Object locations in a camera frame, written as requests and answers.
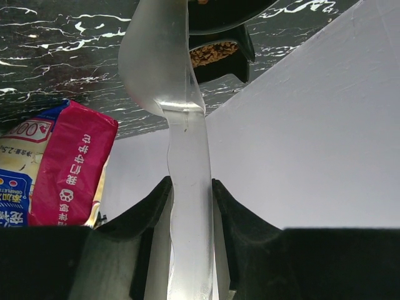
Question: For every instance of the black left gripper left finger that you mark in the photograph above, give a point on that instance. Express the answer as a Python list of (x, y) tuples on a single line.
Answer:
[(126, 258)]

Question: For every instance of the black left pet bowl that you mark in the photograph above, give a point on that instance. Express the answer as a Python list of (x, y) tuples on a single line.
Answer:
[(209, 17)]

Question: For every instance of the black pet bowl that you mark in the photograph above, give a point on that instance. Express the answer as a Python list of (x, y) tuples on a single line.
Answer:
[(227, 52), (209, 17)]

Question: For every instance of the black right pet bowl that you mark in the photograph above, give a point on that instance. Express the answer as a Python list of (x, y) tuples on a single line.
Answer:
[(227, 52)]

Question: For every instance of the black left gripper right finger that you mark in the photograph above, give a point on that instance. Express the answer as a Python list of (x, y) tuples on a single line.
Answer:
[(256, 260)]

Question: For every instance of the clear plastic scoop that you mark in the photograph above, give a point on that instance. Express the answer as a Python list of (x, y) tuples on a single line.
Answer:
[(155, 67)]

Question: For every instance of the pink pet food bag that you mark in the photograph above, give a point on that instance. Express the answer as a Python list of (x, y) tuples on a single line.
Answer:
[(53, 167)]

